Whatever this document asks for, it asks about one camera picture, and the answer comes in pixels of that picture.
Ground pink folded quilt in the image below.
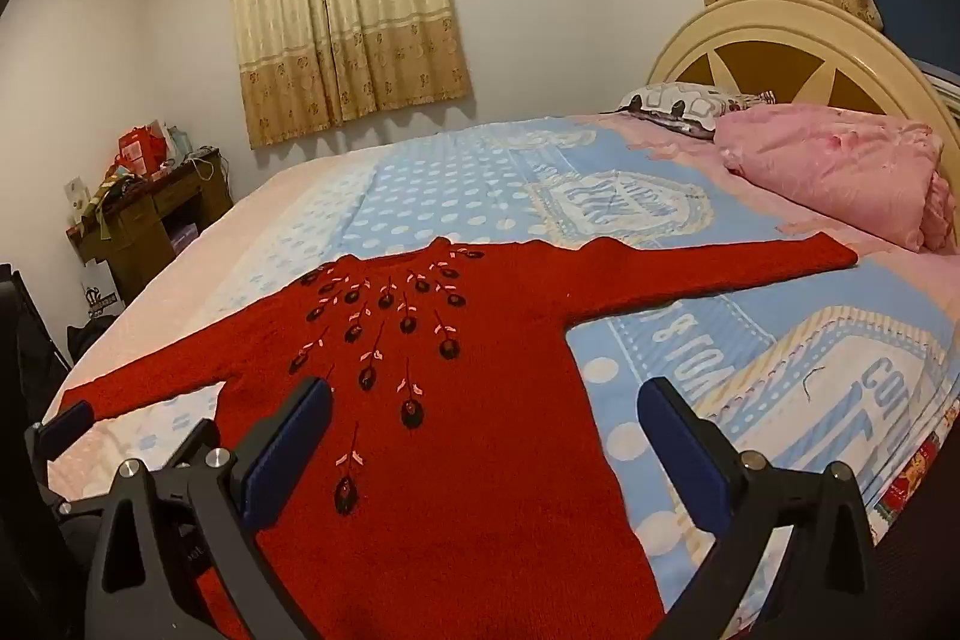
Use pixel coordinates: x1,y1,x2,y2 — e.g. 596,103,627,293
712,103,960,253

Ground wide beige curtain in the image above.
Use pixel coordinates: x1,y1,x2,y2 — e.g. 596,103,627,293
229,0,473,151

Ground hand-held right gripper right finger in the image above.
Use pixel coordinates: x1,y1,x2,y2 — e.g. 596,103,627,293
637,376,880,640

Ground red printed sheet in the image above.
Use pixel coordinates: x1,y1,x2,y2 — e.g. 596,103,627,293
874,434,947,540

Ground patterned pillow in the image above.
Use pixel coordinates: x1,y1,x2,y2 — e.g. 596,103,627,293
618,83,778,141

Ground cream wooden headboard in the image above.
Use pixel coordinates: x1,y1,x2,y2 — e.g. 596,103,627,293
645,0,960,133

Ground green yellow cloth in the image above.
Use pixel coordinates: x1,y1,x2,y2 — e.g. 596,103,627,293
81,173,145,230

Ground black folded stand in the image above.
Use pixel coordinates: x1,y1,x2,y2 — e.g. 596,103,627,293
0,263,73,402

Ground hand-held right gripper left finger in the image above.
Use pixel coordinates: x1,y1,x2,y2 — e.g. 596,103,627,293
82,376,335,640

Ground red knit sweater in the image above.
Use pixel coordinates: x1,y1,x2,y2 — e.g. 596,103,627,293
58,235,860,640

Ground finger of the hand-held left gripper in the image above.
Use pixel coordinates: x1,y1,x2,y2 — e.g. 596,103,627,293
154,417,220,472
24,402,96,462

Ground white paper bag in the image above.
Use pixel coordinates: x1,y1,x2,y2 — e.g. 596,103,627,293
80,265,125,320

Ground red gift bag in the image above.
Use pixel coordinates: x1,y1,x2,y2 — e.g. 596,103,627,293
115,126,167,178

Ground brown wooden desk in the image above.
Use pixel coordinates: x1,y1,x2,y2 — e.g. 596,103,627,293
66,146,235,305

